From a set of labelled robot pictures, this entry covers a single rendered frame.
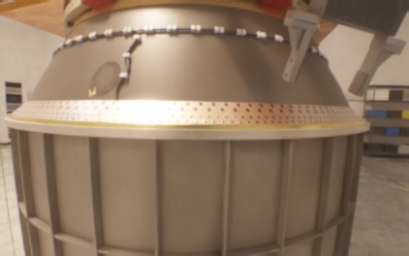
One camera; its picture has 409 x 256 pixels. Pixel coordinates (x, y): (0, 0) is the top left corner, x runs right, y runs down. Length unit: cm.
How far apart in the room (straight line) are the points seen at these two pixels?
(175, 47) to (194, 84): 16
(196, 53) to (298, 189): 55
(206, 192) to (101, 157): 32
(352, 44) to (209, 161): 670
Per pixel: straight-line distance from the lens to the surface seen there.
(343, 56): 692
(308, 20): 35
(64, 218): 86
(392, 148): 691
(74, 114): 70
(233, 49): 73
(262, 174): 64
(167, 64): 67
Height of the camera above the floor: 122
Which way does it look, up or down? 6 degrees down
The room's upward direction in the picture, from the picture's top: 1 degrees clockwise
